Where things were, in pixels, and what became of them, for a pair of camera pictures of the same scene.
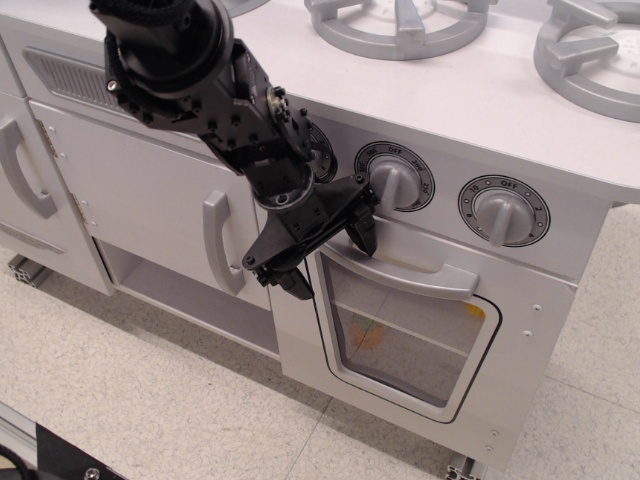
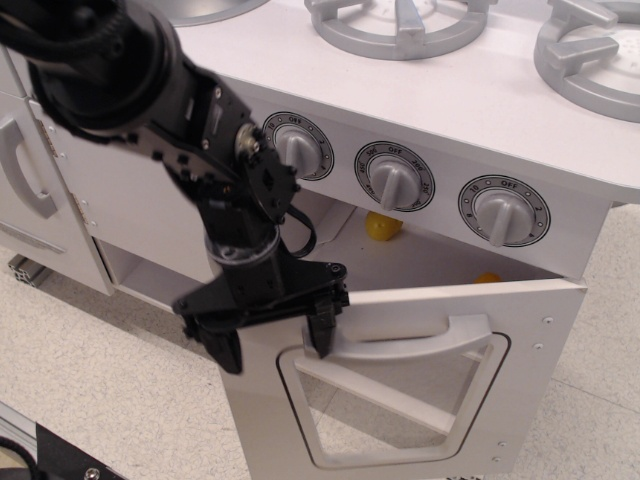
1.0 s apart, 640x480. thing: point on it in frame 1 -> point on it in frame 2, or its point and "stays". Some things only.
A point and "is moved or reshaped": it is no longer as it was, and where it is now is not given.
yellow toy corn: [475, 310] -> [487, 277]
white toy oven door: [443, 345] is moved or reshaped
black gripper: [296, 229] -> [254, 293]
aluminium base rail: [18, 433] stays
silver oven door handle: [449, 282] -> [391, 330]
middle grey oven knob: [401, 176] stays
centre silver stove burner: [410, 40] stays
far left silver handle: [10, 138] stays
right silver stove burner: [556, 58] stays
